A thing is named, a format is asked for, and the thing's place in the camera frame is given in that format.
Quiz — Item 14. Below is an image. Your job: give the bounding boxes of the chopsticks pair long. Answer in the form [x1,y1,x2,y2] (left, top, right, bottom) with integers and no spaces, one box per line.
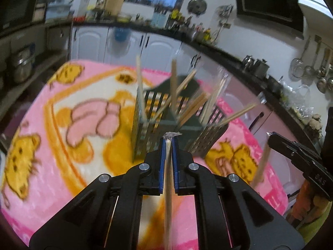
[170,59,178,114]

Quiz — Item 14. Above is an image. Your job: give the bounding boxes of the hanging steel ladle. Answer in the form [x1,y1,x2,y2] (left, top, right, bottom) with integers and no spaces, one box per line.
[317,47,332,94]

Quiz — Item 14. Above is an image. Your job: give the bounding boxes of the angled chopsticks in caddy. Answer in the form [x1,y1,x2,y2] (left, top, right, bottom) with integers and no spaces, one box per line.
[217,103,257,127]

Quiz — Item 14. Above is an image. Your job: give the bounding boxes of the pink cartoon fleece blanket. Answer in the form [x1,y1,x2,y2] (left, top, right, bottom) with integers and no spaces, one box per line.
[1,60,288,249]

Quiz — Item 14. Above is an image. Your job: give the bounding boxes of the hanging strainer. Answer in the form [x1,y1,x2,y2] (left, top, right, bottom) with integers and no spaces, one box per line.
[290,36,311,79]

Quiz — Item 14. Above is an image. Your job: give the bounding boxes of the brown chopsticks in caddy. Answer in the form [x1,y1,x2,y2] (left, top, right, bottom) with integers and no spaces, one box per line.
[151,69,207,128]

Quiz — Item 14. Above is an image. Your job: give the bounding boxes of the dark green utensil caddy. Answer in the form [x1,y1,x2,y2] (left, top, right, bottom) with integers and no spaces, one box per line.
[131,79,229,159]

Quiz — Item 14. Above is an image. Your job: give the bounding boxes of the pale chopsticks in caddy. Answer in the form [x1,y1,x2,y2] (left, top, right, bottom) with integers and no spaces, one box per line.
[200,67,231,125]

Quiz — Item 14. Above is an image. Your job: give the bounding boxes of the black range hood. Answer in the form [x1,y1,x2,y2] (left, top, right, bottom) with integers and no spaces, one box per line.
[236,0,304,39]

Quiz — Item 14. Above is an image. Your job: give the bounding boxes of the steel pot on shelf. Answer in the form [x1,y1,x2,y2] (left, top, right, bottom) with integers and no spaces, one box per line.
[10,43,36,84]

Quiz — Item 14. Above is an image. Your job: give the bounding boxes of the steel lid on wall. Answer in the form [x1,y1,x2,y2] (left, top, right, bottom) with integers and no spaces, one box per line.
[187,0,208,16]

